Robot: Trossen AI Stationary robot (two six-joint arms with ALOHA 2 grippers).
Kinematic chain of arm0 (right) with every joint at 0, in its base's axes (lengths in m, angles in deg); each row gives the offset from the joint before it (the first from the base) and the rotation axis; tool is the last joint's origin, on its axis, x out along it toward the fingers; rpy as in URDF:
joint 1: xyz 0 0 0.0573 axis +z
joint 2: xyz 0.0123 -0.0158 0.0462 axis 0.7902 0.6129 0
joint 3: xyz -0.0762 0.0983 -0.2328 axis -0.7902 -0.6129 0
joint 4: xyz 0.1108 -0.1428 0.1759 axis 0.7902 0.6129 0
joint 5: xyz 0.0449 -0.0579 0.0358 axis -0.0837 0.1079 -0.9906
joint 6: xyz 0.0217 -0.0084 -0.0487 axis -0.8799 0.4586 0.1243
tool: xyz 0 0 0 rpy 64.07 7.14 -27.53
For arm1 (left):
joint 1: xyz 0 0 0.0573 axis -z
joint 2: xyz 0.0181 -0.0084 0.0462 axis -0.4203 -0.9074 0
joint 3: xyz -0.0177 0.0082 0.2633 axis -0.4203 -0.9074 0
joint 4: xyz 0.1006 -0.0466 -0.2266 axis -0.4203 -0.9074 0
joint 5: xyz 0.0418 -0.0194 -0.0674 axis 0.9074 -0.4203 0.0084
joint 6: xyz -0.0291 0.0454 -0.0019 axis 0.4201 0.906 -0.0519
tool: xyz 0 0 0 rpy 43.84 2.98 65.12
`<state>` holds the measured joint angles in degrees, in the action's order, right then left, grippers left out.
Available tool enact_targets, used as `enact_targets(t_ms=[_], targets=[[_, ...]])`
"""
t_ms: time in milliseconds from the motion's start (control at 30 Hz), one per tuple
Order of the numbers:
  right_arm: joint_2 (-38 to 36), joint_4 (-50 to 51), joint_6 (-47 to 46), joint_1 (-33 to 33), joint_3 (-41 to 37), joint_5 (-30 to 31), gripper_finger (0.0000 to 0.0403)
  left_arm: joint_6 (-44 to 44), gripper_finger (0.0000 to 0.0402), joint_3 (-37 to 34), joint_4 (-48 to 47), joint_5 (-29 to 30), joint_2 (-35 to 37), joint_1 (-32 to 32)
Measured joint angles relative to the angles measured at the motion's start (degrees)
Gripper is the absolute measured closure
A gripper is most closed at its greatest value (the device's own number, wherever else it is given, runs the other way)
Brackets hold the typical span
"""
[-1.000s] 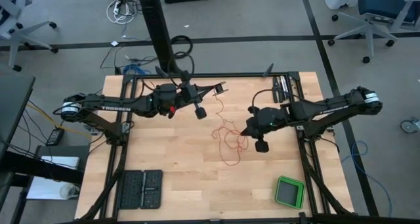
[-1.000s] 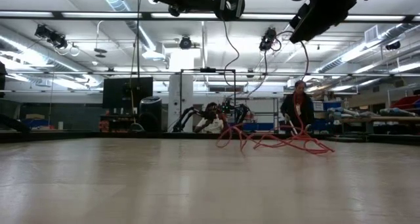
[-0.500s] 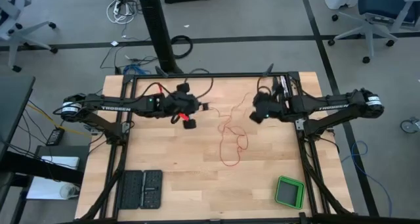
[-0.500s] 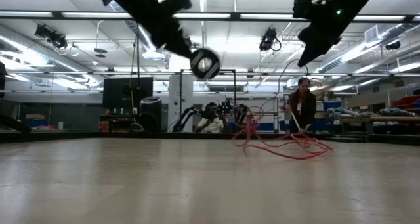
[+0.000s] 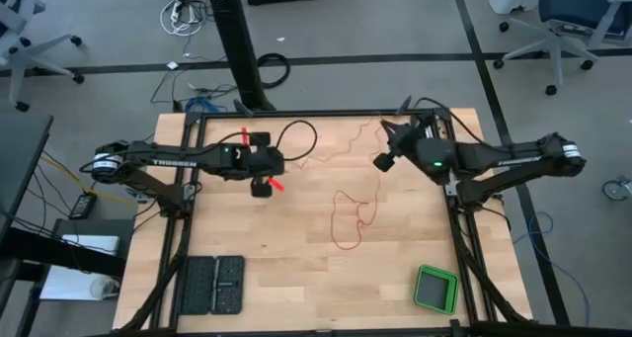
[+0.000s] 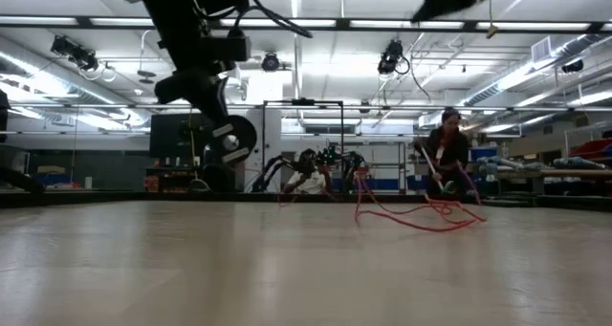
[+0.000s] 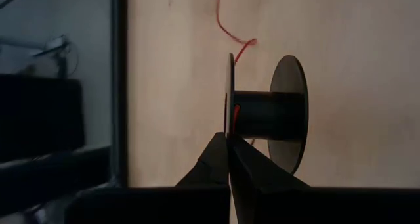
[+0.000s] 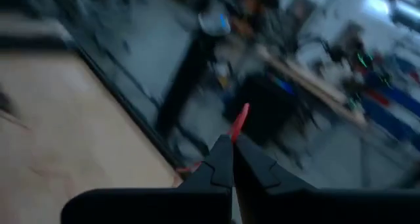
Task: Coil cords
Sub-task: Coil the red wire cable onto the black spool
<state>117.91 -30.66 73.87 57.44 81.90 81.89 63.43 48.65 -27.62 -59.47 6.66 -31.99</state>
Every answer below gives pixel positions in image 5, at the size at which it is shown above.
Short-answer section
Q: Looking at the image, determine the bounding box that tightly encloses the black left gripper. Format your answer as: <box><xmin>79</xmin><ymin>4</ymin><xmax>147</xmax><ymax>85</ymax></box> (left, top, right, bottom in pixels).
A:
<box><xmin>245</xmin><ymin>131</ymin><xmax>286</xmax><ymax>199</ymax></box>

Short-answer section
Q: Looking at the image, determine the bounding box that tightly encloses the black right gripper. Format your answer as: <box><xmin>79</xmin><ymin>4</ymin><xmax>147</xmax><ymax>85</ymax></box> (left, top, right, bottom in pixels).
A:
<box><xmin>372</xmin><ymin>119</ymin><xmax>427</xmax><ymax>174</ymax></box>

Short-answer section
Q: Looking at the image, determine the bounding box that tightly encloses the thin red wire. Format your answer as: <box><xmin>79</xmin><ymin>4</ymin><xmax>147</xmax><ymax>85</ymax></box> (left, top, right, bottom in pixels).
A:
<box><xmin>290</xmin><ymin>117</ymin><xmax>391</xmax><ymax>252</ymax></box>

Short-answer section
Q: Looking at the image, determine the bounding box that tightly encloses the black spring clamp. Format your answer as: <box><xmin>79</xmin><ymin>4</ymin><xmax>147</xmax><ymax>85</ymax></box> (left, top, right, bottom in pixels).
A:
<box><xmin>394</xmin><ymin>94</ymin><xmax>414</xmax><ymax>117</ymax></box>
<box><xmin>232</xmin><ymin>98</ymin><xmax>256</xmax><ymax>119</ymax></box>

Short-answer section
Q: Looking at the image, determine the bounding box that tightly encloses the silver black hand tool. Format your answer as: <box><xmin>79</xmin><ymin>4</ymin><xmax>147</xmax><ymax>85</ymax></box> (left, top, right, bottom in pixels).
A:
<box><xmin>420</xmin><ymin>112</ymin><xmax>438</xmax><ymax>139</ymax></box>

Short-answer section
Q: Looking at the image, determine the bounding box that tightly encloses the black tower fan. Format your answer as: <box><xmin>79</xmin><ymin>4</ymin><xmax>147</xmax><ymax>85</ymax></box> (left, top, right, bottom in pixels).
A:
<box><xmin>204</xmin><ymin>0</ymin><xmax>277</xmax><ymax>113</ymax></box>

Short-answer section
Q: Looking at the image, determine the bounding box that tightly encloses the open black bit case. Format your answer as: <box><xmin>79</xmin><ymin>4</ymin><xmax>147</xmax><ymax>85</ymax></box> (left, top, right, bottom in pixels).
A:
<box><xmin>178</xmin><ymin>255</ymin><xmax>246</xmax><ymax>316</ymax></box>

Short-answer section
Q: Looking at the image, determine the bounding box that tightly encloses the green square tray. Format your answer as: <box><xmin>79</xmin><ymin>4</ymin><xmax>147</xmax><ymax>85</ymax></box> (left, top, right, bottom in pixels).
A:
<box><xmin>412</xmin><ymin>263</ymin><xmax>461</xmax><ymax>316</ymax></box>

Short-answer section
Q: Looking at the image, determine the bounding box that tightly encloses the white power strip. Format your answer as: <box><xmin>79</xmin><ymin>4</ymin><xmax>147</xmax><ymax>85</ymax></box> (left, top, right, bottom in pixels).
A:
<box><xmin>159</xmin><ymin>0</ymin><xmax>206</xmax><ymax>38</ymax></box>

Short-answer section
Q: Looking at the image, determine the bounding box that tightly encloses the black power brick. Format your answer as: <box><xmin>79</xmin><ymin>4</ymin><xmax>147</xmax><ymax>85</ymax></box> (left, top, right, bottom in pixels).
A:
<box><xmin>68</xmin><ymin>192</ymin><xmax>99</xmax><ymax>220</ymax></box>

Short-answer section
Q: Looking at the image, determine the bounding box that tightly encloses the white flat box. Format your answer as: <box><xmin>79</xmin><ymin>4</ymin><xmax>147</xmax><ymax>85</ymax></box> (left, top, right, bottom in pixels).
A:
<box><xmin>61</xmin><ymin>234</ymin><xmax>121</xmax><ymax>257</ymax></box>

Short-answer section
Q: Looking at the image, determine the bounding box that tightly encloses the clear plastic cup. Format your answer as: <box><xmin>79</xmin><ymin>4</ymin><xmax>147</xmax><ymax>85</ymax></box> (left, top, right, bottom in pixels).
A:
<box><xmin>88</xmin><ymin>276</ymin><xmax>121</xmax><ymax>300</ymax></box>

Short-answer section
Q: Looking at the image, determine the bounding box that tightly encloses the blue white office chair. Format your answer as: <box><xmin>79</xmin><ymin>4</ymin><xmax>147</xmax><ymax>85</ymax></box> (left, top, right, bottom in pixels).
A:
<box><xmin>492</xmin><ymin>0</ymin><xmax>632</xmax><ymax>97</ymax></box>

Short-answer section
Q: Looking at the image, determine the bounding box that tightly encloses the grey caster wheel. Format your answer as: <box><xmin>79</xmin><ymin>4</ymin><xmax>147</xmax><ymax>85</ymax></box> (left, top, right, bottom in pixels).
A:
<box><xmin>601</xmin><ymin>174</ymin><xmax>632</xmax><ymax>203</ymax></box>

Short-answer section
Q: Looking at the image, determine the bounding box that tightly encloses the white paper sheet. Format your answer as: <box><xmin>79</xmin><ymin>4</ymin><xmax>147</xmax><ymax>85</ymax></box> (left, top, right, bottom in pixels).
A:
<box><xmin>39</xmin><ymin>265</ymin><xmax>122</xmax><ymax>302</ymax></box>

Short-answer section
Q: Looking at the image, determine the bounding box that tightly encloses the black desk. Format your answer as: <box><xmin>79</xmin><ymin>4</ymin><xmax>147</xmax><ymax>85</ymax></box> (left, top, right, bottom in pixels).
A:
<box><xmin>0</xmin><ymin>112</ymin><xmax>54</xmax><ymax>242</ymax></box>

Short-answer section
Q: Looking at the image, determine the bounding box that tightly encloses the blue grey office chair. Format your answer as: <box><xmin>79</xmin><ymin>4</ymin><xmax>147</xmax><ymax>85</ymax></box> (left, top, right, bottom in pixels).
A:
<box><xmin>0</xmin><ymin>0</ymin><xmax>85</xmax><ymax>114</ymax></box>

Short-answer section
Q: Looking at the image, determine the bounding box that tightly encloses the black cable with red tape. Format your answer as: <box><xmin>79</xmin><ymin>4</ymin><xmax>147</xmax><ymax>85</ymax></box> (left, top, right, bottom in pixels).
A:
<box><xmin>204</xmin><ymin>119</ymin><xmax>319</xmax><ymax>163</ymax></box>

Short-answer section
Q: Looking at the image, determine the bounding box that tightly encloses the black camera cable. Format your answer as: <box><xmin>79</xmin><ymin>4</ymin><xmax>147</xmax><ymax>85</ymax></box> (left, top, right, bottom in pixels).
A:
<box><xmin>412</xmin><ymin>97</ymin><xmax>514</xmax><ymax>155</ymax></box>

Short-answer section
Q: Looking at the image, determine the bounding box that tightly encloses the tangled blue cable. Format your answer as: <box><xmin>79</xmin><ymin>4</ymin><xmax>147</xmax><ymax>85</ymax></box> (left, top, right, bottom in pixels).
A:
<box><xmin>185</xmin><ymin>96</ymin><xmax>224</xmax><ymax>114</ymax></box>

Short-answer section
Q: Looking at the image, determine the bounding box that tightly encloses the coiled black cable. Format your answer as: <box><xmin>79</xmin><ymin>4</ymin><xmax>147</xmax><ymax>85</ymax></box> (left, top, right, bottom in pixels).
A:
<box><xmin>256</xmin><ymin>52</ymin><xmax>291</xmax><ymax>90</ymax></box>

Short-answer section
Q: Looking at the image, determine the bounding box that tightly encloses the yellow cable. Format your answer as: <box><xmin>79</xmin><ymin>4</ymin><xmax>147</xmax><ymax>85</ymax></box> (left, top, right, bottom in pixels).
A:
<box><xmin>39</xmin><ymin>154</ymin><xmax>138</xmax><ymax>208</ymax></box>

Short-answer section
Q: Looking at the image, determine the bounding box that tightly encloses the long blue cable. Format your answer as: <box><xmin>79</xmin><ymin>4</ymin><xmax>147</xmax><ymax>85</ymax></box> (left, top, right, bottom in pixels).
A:
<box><xmin>512</xmin><ymin>211</ymin><xmax>592</xmax><ymax>328</ymax></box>

